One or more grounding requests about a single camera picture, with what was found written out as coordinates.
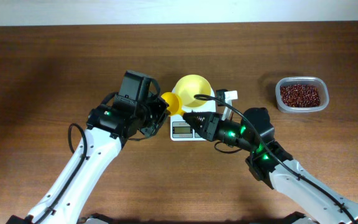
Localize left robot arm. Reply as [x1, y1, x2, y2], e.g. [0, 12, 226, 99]
[7, 70, 168, 223]

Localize clear plastic container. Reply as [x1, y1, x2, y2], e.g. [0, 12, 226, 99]
[275, 77, 329, 113]

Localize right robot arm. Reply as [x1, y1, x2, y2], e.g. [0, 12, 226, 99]
[183, 108, 358, 223]

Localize white digital kitchen scale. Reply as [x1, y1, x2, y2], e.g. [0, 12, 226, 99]
[170, 101, 216, 141]

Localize yellow bowl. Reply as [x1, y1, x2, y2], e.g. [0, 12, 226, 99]
[173, 75, 212, 108]

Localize red adzuki beans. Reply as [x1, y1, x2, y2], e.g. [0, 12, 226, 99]
[280, 84, 320, 108]

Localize yellow measuring scoop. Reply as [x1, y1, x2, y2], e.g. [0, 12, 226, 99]
[161, 92, 185, 116]

